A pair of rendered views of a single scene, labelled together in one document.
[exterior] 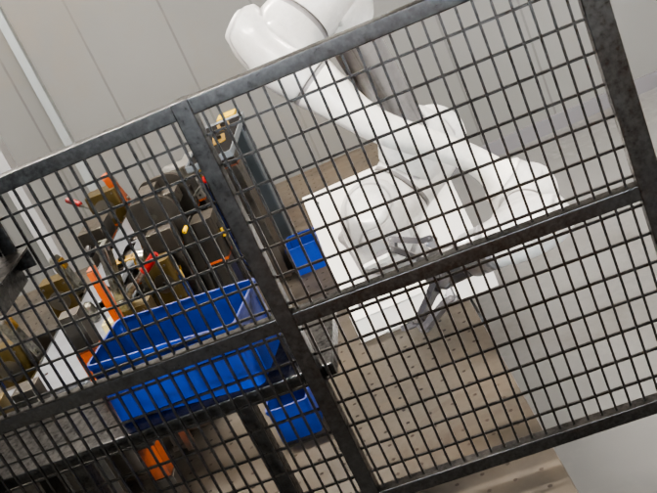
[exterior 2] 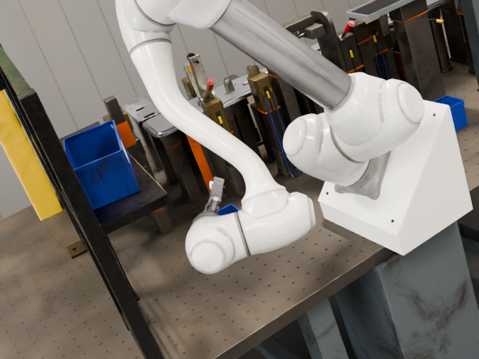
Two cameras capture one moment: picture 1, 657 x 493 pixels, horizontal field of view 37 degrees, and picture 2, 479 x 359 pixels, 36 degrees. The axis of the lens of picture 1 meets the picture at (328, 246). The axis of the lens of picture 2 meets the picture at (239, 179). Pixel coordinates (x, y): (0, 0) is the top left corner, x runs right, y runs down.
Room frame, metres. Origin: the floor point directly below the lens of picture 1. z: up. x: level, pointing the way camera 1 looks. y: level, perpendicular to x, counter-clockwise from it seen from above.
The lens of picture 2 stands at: (1.11, -1.69, 1.81)
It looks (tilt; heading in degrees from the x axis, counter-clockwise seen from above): 24 degrees down; 65
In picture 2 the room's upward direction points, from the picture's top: 20 degrees counter-clockwise
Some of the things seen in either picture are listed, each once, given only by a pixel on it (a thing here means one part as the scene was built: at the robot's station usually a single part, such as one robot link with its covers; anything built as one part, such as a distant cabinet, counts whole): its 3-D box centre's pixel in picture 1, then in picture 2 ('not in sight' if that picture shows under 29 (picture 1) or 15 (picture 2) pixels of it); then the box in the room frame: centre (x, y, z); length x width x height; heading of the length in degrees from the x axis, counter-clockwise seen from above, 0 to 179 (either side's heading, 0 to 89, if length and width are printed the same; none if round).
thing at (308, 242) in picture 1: (306, 251); (445, 115); (2.72, 0.07, 0.75); 0.11 x 0.10 x 0.09; 170
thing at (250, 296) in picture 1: (187, 349); (100, 164); (1.64, 0.32, 1.10); 0.30 x 0.17 x 0.13; 71
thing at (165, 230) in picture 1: (196, 297); (291, 112); (2.33, 0.37, 0.91); 0.07 x 0.05 x 0.42; 80
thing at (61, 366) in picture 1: (122, 259); (315, 51); (2.62, 0.54, 1.00); 1.38 x 0.22 x 0.02; 170
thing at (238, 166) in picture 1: (250, 209); (420, 60); (2.76, 0.17, 0.92); 0.10 x 0.08 x 0.45; 170
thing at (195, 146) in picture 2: (143, 361); (193, 139); (2.01, 0.49, 0.95); 0.03 x 0.01 x 0.50; 170
